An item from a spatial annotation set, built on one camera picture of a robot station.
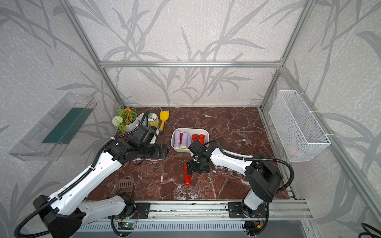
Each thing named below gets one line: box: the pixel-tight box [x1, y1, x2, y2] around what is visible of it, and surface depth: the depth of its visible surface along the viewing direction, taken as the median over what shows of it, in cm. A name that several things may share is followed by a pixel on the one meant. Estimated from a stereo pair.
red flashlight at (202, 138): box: [198, 134, 206, 146], surface depth 101 cm
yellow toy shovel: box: [158, 111, 170, 133], surface depth 115 cm
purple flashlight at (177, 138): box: [174, 129, 181, 148], surface depth 98 cm
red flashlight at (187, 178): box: [183, 163, 192, 186], surface depth 84 cm
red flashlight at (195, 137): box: [191, 133, 199, 142], surface depth 101 cm
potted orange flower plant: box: [112, 105, 139, 135], surface depth 96 cm
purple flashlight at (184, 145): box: [179, 131, 189, 149], surface depth 95 cm
